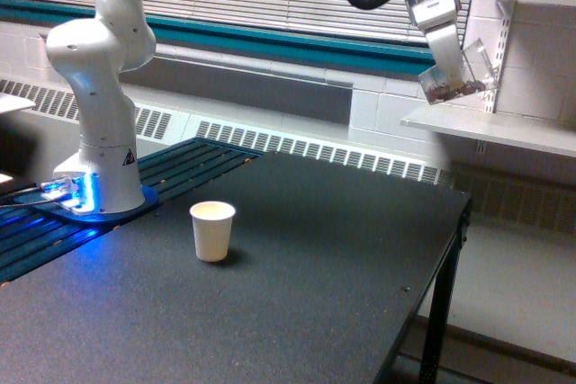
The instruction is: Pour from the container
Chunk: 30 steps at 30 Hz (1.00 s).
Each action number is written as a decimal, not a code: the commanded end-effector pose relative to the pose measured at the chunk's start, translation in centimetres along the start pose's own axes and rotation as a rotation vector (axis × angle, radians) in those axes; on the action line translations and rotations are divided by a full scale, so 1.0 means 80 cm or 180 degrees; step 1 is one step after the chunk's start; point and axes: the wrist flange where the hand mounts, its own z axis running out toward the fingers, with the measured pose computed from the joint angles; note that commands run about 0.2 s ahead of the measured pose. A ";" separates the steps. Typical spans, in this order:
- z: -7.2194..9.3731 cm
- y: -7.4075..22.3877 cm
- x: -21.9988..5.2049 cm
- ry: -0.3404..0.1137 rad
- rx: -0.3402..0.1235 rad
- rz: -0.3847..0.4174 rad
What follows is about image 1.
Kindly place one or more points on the clear plastic cup with candies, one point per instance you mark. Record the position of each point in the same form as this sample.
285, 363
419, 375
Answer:
475, 75

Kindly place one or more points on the baseboard radiator vent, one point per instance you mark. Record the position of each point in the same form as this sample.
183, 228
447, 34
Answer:
524, 202

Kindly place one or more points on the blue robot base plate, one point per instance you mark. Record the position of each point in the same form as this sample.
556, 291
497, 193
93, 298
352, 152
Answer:
58, 212

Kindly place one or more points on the white paper cup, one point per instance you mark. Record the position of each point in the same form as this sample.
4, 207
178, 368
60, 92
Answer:
212, 222

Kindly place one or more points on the white object at left edge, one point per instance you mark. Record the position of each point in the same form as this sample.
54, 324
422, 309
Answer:
10, 103

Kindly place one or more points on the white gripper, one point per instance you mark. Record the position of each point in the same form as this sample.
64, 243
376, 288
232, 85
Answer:
436, 19

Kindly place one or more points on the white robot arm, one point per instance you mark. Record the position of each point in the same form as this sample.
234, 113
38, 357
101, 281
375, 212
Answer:
92, 53

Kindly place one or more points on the black table leg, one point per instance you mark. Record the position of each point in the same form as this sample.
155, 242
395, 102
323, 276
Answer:
440, 305

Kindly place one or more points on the white shelf rail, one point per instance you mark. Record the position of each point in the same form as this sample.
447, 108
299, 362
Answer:
506, 8

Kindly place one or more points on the lower white wall shelf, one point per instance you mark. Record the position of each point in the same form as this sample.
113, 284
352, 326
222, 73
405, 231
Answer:
504, 129

